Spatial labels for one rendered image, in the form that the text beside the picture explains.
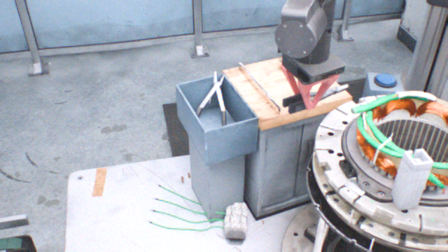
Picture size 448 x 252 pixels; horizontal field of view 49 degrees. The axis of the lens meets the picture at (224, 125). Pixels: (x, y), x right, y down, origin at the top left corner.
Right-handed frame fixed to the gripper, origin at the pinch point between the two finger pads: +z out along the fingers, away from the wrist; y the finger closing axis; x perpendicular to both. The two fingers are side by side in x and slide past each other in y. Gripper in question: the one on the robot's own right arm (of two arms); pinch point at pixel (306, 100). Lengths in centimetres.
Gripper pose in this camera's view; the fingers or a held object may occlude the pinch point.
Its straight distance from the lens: 84.2
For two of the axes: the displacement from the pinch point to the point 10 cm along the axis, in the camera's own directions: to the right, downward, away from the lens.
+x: 9.0, -3.1, 3.2
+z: 0.3, 7.6, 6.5
